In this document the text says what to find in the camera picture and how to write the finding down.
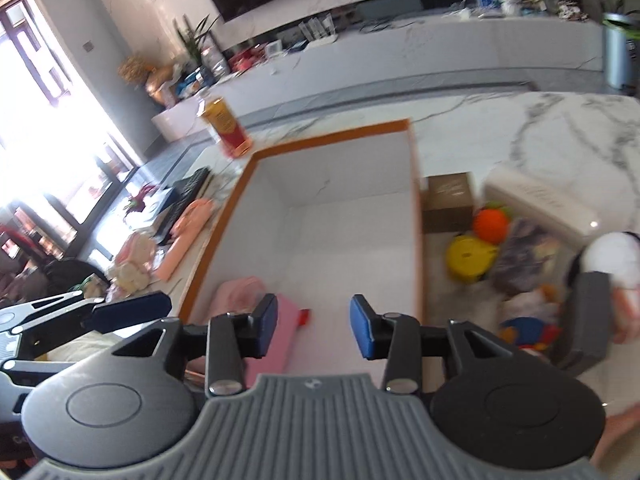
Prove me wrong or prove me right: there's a dark printed pouch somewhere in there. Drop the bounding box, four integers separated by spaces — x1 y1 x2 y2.
490 220 571 296

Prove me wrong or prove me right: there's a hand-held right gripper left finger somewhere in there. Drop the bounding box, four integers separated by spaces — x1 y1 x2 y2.
107 292 279 396

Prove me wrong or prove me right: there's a beige plush toy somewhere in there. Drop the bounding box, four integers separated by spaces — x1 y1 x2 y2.
107 232 161 293

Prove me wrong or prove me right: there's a green leafy plant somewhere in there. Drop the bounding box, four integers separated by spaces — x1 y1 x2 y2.
602 0 640 36

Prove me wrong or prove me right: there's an amber drink bottle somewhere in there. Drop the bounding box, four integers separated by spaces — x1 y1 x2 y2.
197 96 256 161

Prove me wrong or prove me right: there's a black keyboard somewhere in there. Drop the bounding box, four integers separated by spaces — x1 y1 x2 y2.
152 166 212 246

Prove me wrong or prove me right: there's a brown round vase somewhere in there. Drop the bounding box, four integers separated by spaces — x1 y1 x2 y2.
145 62 176 108

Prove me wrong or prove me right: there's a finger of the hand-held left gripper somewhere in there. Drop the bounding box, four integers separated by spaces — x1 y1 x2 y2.
0 287 173 337
0 357 63 401

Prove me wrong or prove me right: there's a colourful plush toy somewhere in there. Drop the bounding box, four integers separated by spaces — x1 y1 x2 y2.
500 285 563 351

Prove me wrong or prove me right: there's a dried flower bouquet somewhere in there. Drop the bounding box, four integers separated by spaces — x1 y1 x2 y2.
117 55 161 83

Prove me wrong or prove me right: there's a pink folder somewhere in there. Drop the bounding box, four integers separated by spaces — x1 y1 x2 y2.
150 197 218 281

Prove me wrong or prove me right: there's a grey stand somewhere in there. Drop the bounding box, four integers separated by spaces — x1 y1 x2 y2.
552 271 615 377

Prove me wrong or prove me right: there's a white router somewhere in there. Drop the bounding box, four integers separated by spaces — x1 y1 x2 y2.
299 16 338 46

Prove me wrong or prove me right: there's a white round plush toy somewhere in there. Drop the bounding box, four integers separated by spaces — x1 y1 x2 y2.
575 232 640 346

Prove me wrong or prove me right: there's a grey trash can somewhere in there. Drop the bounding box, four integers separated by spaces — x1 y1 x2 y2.
602 12 640 98

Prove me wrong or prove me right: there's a yellow round container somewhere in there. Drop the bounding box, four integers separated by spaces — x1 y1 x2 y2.
446 234 496 283

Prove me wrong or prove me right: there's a green potted plant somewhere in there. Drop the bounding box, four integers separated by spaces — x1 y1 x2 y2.
172 14 221 68

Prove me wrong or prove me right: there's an orange-rimmed white storage box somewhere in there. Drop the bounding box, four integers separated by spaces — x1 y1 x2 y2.
177 119 427 376

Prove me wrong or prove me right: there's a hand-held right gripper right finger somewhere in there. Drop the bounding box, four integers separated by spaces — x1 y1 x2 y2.
349 294 521 394

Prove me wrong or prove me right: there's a white marble TV cabinet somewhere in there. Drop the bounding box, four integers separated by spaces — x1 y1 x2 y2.
151 7 608 143

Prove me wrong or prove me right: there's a white rectangular box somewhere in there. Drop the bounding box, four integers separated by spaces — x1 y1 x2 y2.
482 167 601 253

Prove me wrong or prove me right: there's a small brown box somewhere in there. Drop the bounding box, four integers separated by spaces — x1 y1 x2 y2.
421 172 476 233

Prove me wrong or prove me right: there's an orange crochet ball toy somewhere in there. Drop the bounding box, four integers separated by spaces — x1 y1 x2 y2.
472 201 513 246

